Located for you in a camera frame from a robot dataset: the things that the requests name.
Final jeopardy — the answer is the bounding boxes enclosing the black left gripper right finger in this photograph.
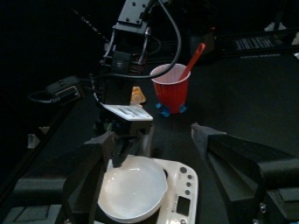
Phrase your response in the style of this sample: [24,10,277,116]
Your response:
[190,122,299,224]

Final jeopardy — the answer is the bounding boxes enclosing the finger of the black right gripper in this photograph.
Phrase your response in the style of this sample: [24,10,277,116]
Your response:
[111,136,136,169]
[136,124,156,159]

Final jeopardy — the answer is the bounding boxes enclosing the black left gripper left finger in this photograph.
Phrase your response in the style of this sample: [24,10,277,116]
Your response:
[0,130,119,224]

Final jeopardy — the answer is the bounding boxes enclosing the white bowl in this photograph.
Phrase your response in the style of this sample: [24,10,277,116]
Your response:
[98,155,170,224]

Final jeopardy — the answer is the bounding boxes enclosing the small yellow toy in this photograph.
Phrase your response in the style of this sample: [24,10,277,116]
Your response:
[130,85,148,107]

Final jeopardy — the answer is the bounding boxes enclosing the black webcam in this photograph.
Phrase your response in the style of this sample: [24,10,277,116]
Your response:
[27,75,87,105]

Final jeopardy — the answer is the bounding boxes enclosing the red plastic cup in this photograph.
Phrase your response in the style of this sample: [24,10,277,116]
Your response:
[150,63,193,116]

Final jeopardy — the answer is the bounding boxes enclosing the red plastic spoon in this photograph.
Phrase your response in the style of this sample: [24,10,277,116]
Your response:
[179,42,207,81]

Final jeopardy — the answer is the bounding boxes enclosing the black background equipment rack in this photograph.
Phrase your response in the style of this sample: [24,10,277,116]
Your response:
[214,27,299,60]

